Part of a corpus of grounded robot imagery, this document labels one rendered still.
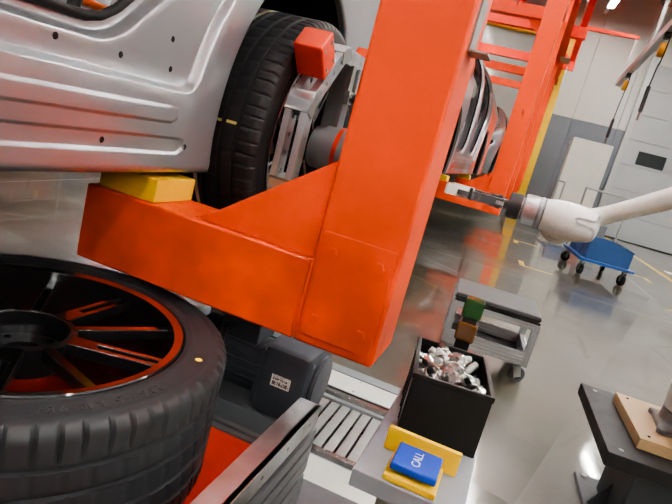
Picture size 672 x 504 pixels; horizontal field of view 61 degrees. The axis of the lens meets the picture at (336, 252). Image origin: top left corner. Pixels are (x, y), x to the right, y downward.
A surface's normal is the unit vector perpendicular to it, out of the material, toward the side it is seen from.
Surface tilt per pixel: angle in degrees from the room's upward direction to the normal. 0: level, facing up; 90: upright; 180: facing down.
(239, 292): 90
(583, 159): 90
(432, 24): 90
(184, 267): 90
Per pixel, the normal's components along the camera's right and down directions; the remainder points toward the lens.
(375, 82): -0.32, 0.13
